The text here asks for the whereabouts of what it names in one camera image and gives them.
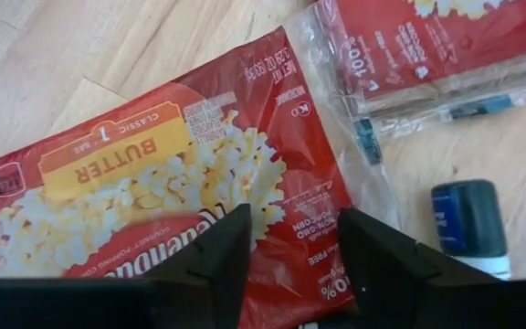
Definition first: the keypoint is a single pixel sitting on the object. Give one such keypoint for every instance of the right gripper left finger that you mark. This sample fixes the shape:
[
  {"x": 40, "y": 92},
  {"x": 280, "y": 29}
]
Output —
[{"x": 213, "y": 283}]

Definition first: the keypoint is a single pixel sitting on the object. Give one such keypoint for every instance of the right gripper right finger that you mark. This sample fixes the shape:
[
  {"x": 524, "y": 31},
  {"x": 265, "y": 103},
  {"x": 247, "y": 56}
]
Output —
[{"x": 386, "y": 274}]

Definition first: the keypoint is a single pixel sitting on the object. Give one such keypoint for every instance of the red popcorn packet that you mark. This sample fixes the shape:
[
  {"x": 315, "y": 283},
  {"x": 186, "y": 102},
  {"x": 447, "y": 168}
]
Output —
[
  {"x": 153, "y": 151},
  {"x": 427, "y": 45}
]

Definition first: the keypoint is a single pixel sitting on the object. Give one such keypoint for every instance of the blue marker dark cap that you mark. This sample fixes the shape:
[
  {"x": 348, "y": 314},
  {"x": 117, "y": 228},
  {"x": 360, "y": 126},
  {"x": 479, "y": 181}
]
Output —
[{"x": 468, "y": 219}]

